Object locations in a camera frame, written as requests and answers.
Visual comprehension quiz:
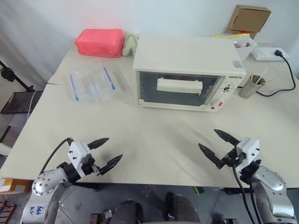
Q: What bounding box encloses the thin white cable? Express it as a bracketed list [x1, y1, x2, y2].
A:
[25, 90, 38, 122]

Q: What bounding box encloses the white power strip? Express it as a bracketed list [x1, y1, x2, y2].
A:
[251, 47, 291, 62]

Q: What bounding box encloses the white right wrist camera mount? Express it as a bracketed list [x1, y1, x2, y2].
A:
[235, 137, 261, 169]

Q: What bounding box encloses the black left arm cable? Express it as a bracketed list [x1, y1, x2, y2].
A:
[38, 137, 74, 175]

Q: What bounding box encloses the green white plush cloth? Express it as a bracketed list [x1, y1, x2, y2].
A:
[122, 32, 139, 57]

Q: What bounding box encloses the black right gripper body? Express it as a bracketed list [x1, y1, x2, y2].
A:
[221, 146, 245, 169]

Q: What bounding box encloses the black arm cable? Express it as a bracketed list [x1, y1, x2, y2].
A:
[232, 163, 263, 224]
[38, 137, 74, 175]

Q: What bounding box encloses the white plastic bin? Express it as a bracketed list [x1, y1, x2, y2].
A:
[231, 37, 258, 62]

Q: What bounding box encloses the clear plastic lid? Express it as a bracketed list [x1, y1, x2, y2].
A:
[109, 67, 130, 93]

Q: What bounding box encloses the metal cup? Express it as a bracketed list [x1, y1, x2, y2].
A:
[238, 75, 266, 99]

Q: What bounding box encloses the clear container with blue clips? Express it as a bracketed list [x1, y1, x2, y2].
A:
[68, 59, 116, 105]

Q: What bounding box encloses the white toaster oven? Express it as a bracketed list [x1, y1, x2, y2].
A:
[132, 34, 247, 113]

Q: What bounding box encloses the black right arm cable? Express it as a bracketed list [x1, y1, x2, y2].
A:
[232, 163, 263, 224]

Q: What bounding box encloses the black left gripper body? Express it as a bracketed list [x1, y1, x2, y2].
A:
[80, 156, 103, 178]

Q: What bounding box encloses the pink fabric storage box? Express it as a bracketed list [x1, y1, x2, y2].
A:
[74, 28, 124, 58]

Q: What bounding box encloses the black metal stand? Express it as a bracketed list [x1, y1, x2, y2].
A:
[0, 60, 44, 93]

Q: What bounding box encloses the yellow cardboard box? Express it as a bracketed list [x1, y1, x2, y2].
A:
[0, 178, 32, 196]

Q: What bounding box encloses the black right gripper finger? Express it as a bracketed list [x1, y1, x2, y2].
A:
[198, 143, 223, 169]
[214, 129, 240, 148]

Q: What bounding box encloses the white oven door handle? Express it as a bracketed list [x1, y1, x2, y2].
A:
[157, 78, 203, 95]

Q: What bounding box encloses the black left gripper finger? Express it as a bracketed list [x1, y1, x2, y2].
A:
[97, 154, 123, 176]
[86, 137, 110, 150]

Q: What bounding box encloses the yellow packet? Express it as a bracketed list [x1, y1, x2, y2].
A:
[212, 33, 250, 40]

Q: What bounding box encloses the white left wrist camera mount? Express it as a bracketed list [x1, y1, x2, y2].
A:
[67, 140, 92, 181]

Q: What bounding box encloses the large brown cardboard box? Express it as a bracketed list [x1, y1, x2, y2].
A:
[228, 4, 272, 33]

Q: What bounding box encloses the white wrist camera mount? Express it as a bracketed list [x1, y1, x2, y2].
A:
[67, 140, 92, 181]
[235, 137, 261, 169]

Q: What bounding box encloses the dark rounded shape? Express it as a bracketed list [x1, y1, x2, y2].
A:
[165, 192, 201, 224]
[114, 200, 143, 224]

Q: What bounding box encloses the red metal frame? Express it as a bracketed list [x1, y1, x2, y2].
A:
[0, 200, 17, 220]

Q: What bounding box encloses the black power cable with plug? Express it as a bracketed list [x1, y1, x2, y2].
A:
[256, 49, 296, 97]

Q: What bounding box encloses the glass oven door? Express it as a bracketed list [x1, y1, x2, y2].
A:
[136, 70, 226, 107]

